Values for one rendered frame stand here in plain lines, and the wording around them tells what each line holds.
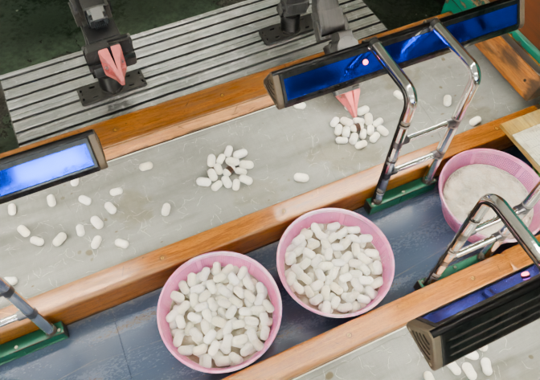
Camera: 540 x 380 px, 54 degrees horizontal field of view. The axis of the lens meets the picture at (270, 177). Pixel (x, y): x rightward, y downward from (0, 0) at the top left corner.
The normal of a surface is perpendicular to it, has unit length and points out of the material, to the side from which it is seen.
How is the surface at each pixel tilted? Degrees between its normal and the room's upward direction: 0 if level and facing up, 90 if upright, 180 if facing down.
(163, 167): 0
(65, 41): 0
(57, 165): 58
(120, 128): 0
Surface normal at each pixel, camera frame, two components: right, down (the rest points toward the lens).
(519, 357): 0.01, -0.55
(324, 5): 0.23, 0.17
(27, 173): 0.36, 0.36
